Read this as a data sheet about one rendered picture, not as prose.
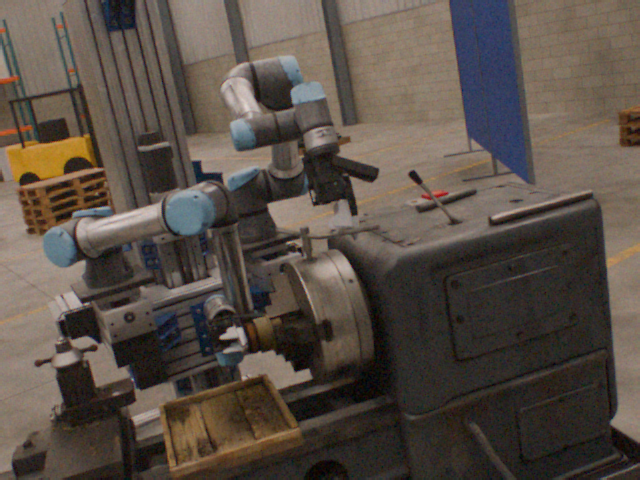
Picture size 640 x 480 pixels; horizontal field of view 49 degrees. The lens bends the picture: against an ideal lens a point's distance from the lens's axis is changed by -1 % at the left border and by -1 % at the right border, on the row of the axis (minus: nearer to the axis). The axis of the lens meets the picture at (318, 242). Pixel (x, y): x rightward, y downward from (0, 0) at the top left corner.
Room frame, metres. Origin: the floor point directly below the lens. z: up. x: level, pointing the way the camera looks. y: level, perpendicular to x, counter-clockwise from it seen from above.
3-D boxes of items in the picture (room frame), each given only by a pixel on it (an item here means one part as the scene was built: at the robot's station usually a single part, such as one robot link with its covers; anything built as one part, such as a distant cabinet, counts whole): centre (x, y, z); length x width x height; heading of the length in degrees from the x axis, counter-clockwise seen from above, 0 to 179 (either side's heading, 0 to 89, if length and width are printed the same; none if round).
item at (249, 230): (2.32, 0.20, 1.21); 0.15 x 0.15 x 0.10
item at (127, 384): (1.59, 0.61, 0.99); 0.20 x 0.10 x 0.05; 104
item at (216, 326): (1.70, 0.28, 1.08); 0.12 x 0.09 x 0.08; 14
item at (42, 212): (10.73, 3.60, 0.36); 1.26 x 0.86 x 0.73; 134
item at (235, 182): (2.32, 0.19, 1.33); 0.13 x 0.12 x 0.14; 99
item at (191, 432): (1.58, 0.31, 0.89); 0.36 x 0.30 x 0.04; 14
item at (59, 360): (1.58, 0.64, 1.13); 0.08 x 0.08 x 0.03
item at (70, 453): (1.52, 0.63, 0.95); 0.43 x 0.17 x 0.05; 14
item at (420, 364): (1.77, -0.36, 1.06); 0.59 x 0.48 x 0.39; 104
